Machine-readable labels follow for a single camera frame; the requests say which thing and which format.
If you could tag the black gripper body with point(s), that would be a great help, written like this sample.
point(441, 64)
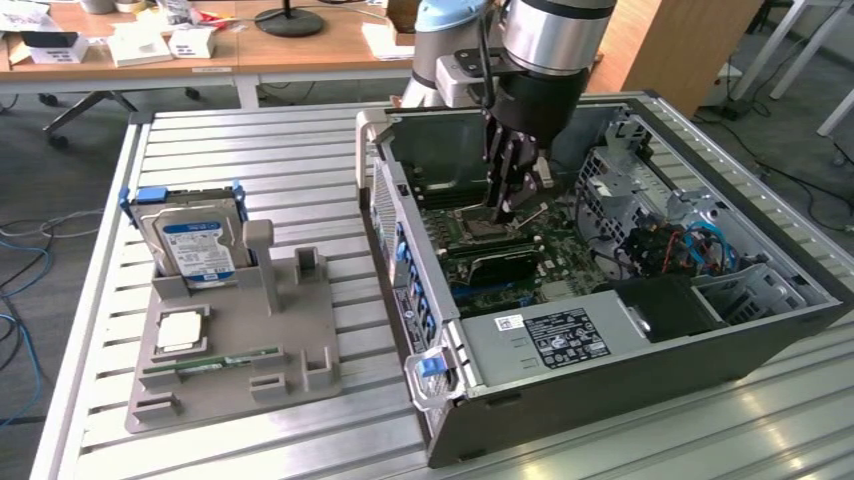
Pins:
point(540, 105)

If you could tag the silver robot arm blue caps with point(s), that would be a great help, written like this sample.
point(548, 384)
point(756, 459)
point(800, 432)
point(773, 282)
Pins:
point(553, 30)

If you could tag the CPU socket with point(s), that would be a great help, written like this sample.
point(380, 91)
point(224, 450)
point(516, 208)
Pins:
point(476, 225)

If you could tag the installed RAM stick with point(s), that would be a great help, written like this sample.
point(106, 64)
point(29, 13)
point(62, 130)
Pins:
point(487, 248)

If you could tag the silver disk bay cage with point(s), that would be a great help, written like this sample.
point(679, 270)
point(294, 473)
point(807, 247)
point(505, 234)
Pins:
point(627, 200)

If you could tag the green motherboard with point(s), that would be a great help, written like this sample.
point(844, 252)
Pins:
point(567, 260)

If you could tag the blue expansion slot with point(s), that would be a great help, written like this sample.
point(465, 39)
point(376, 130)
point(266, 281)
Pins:
point(480, 289)

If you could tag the silver chipset heat sink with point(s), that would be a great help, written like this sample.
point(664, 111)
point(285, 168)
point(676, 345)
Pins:
point(556, 291)

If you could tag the wooden cabinet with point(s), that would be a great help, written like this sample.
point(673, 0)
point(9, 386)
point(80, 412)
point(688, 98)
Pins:
point(687, 45)

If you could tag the white paper stack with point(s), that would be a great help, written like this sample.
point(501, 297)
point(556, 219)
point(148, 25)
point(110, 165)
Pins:
point(382, 45)

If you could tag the grey power supply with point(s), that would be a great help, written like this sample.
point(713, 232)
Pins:
point(500, 350)

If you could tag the black round lamp base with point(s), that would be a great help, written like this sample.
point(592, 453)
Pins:
point(289, 22)

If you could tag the small silver disk bay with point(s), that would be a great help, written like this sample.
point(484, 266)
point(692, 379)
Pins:
point(753, 295)

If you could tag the grey parts rack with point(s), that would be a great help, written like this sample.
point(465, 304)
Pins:
point(293, 320)

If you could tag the open dark grey PC case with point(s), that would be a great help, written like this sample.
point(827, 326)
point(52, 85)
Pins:
point(600, 410)

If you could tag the white labelled box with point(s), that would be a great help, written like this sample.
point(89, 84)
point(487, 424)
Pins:
point(192, 44)

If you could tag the silver CPU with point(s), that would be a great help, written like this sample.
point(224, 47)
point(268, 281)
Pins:
point(178, 332)

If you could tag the green RAM stick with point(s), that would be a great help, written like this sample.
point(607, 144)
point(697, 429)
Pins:
point(200, 364)

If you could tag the open white box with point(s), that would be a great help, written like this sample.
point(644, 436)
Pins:
point(140, 50)

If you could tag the tape roll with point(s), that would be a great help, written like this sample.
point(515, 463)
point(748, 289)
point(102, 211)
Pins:
point(128, 5)

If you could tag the black chair base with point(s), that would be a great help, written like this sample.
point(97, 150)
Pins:
point(80, 112)

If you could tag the grey cup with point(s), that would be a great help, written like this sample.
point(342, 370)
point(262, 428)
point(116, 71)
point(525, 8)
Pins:
point(97, 6)

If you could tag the black and white box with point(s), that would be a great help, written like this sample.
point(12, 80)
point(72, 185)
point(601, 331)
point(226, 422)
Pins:
point(56, 50)

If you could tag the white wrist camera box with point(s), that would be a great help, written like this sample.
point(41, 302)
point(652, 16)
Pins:
point(460, 85)

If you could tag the wooden desk white frame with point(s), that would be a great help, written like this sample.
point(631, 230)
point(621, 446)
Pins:
point(200, 65)
point(300, 55)

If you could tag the white table frame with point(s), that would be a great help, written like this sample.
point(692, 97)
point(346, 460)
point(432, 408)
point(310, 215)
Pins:
point(793, 45)

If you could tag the hard disk with blue bracket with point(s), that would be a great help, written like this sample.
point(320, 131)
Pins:
point(193, 245)

